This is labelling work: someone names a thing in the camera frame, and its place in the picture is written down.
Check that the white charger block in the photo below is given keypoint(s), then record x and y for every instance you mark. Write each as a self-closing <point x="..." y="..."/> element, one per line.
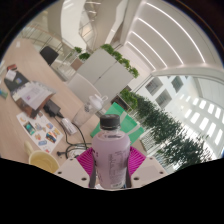
<point x="69" y="126"/>

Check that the tall white cabinet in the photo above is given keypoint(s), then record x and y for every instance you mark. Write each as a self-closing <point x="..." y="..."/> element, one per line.
<point x="103" y="71"/>

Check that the small potted green plants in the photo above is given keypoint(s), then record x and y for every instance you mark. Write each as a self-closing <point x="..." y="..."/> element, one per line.
<point x="81" y="56"/>

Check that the black power brick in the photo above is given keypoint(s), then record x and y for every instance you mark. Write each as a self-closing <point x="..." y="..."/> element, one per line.
<point x="51" y="107"/>

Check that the pale yellow mug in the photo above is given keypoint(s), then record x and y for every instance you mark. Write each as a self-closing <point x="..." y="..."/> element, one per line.
<point x="43" y="160"/>

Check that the row of leafy green trees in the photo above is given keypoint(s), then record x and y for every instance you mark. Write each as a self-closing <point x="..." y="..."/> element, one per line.
<point x="170" y="136"/>

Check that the green shrubs in planter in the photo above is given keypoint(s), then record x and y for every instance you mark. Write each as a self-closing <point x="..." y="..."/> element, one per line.
<point x="121" y="60"/>

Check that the black office chair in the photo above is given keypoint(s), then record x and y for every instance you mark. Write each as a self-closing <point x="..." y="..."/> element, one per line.
<point x="49" y="54"/>

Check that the small teal packet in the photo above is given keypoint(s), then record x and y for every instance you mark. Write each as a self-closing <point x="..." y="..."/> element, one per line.
<point x="3" y="94"/>

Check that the black tablet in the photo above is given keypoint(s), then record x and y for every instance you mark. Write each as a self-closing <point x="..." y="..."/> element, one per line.
<point x="15" y="84"/>

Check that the green tote bag cat print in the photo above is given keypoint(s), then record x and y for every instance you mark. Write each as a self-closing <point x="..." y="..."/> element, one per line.
<point x="130" y="125"/>

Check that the small red black case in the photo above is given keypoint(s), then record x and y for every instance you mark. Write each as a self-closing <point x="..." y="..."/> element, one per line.
<point x="11" y="67"/>

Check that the purple drink bottle black cap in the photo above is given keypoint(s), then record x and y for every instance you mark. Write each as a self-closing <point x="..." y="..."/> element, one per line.
<point x="110" y="153"/>

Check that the wooden shelf with green plants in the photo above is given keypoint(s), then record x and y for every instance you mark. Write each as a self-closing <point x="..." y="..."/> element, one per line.
<point x="128" y="97"/>

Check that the colourful sticker sheet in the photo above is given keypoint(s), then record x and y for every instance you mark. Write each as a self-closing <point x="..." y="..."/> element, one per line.
<point x="40" y="130"/>

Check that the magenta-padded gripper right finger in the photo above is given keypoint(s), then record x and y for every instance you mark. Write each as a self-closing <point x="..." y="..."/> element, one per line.
<point x="148" y="170"/>

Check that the clear plastic tumbler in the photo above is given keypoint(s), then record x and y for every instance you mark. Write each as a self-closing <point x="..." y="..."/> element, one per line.
<point x="85" y="112"/>

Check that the white chair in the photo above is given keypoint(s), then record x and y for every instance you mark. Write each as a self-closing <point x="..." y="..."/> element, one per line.
<point x="80" y="86"/>

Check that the ceiling light strips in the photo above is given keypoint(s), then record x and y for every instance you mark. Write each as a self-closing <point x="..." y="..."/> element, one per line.
<point x="166" y="40"/>

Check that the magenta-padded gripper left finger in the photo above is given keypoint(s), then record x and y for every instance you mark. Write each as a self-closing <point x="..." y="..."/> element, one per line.
<point x="71" y="170"/>

